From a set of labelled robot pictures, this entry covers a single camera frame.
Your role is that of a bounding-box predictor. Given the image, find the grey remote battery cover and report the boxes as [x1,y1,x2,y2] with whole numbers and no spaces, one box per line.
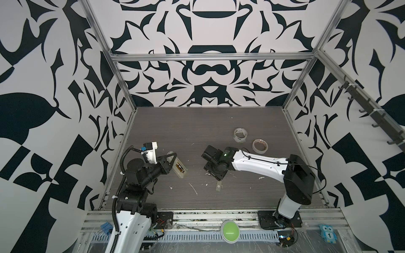
[216,181,222,192]

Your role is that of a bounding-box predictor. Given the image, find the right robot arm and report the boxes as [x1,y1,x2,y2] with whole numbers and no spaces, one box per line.
[201,145,316,230]

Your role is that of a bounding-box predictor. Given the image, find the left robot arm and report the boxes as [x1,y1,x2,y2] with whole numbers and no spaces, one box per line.
[105,142,177,253]

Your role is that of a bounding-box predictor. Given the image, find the large clear printed tape roll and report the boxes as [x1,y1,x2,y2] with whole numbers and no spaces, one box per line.
[233,128,248,143]

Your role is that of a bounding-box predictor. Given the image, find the small white orange tape roll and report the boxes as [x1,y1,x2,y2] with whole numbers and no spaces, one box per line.
[252,139,269,155]

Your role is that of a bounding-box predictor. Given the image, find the green round button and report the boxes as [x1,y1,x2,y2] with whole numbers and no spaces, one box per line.
[220,220,240,244]

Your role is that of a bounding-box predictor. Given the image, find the blue owl figurine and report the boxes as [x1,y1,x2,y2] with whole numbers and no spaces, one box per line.
[319,224,337,244]

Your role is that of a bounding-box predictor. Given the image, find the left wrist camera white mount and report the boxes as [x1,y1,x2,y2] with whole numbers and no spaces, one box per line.
[141,142,158,164]

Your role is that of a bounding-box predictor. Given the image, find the white slotted cable duct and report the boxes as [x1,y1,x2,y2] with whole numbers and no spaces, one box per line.
[88,229,281,244]

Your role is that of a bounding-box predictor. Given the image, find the black wall hook rack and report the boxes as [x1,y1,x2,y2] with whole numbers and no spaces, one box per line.
[338,75,405,152]

